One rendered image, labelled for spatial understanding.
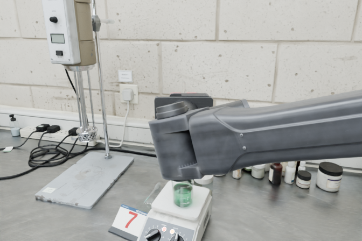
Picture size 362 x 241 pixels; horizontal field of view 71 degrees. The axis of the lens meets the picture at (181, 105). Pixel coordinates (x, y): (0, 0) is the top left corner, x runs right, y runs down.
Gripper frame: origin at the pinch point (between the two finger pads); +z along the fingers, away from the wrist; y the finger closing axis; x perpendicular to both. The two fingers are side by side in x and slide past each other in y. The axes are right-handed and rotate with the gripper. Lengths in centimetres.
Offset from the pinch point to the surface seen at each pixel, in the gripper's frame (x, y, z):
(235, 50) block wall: -6.5, -18.9, 45.1
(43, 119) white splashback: 27, 67, 62
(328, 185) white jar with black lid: 33, -45, 19
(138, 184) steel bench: 35.0, 15.2, 21.5
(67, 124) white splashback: 28, 55, 59
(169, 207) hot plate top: 26.3, 3.4, -0.6
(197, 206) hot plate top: 26.3, -3.3, -0.1
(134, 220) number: 32.6, 12.8, 2.2
